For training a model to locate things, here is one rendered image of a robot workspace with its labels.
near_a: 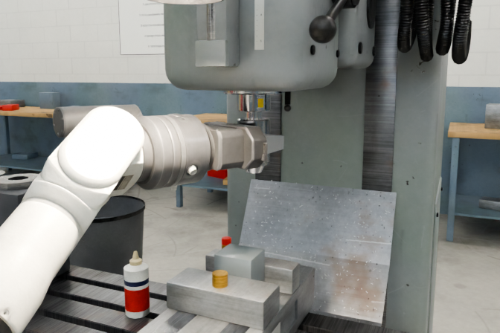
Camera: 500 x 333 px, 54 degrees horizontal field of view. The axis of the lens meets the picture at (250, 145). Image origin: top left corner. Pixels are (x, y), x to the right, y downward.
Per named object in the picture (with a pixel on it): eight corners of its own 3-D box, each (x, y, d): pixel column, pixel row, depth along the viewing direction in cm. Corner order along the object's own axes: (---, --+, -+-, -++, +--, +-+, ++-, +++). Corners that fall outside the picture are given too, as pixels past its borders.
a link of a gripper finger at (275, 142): (280, 152, 70) (247, 157, 66) (280, 130, 69) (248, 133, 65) (288, 154, 69) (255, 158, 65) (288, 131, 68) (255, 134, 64)
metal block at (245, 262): (251, 300, 70) (251, 260, 69) (213, 292, 73) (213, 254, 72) (264, 285, 75) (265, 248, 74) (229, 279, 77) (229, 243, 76)
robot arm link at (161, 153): (193, 160, 55) (97, 172, 47) (156, 207, 62) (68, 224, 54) (156, 83, 59) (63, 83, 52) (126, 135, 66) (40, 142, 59)
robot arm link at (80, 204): (155, 125, 53) (95, 214, 43) (128, 170, 59) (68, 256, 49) (104, 93, 52) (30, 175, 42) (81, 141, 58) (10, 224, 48)
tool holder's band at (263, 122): (276, 125, 68) (276, 119, 68) (245, 127, 66) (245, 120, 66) (262, 123, 72) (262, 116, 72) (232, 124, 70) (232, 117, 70)
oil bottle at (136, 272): (140, 321, 79) (138, 256, 78) (120, 316, 81) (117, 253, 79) (154, 310, 83) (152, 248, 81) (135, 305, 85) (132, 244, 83)
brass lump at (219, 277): (223, 289, 66) (223, 276, 66) (209, 286, 67) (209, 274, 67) (231, 283, 68) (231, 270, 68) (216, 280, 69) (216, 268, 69)
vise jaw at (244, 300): (263, 331, 63) (263, 302, 62) (166, 308, 69) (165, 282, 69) (280, 311, 68) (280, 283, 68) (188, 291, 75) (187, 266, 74)
